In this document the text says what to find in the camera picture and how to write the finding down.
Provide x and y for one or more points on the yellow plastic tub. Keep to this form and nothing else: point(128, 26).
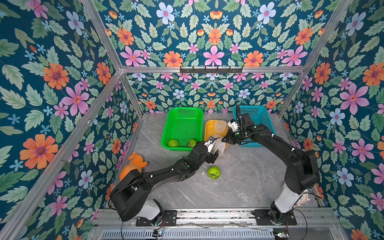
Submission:
point(210, 131)

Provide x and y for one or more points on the aluminium front rail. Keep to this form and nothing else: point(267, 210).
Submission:
point(222, 224)

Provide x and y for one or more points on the teal plastic basket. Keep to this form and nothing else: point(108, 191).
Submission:
point(259, 115)

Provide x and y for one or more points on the pink round clock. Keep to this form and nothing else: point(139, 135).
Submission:
point(303, 199)

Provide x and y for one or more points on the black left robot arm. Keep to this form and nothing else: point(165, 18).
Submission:
point(130, 196)

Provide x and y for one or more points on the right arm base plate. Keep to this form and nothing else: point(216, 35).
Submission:
point(269, 217)

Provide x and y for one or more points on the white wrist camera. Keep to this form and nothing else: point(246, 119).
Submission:
point(233, 125)
point(210, 143)

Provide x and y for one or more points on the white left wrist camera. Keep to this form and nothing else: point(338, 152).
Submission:
point(210, 143)

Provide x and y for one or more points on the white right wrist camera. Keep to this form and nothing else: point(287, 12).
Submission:
point(233, 125)

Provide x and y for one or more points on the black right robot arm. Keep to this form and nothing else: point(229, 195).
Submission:
point(302, 171)

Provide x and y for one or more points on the green plastic basket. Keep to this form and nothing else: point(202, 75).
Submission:
point(183, 124)

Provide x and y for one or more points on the green custard apple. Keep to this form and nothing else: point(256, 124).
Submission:
point(191, 143)
point(214, 173)
point(173, 143)

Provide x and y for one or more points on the orange plush toy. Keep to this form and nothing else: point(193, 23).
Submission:
point(137, 163)

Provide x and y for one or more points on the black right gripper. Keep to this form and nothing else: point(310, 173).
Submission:
point(232, 135)

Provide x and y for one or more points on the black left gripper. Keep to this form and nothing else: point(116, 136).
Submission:
point(212, 158)

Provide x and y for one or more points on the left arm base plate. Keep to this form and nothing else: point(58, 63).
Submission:
point(164, 218)

